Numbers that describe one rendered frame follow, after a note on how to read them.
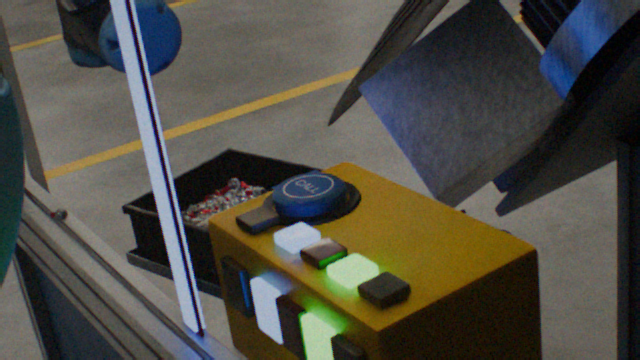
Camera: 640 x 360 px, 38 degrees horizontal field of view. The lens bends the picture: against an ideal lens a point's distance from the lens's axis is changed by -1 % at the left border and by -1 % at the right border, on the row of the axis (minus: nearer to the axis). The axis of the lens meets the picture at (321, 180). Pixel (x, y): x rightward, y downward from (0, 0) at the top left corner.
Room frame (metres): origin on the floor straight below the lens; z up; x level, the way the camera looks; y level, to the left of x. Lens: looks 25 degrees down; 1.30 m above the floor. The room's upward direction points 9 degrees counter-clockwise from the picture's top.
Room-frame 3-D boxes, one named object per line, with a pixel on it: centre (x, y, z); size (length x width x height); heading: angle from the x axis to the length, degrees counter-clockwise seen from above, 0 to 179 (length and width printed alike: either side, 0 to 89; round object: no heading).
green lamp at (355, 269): (0.39, -0.01, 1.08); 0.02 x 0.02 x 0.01; 31
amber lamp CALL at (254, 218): (0.45, 0.04, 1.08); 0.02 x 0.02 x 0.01; 31
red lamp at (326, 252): (0.41, 0.00, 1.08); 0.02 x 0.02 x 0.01; 31
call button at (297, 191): (0.47, 0.01, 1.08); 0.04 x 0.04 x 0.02
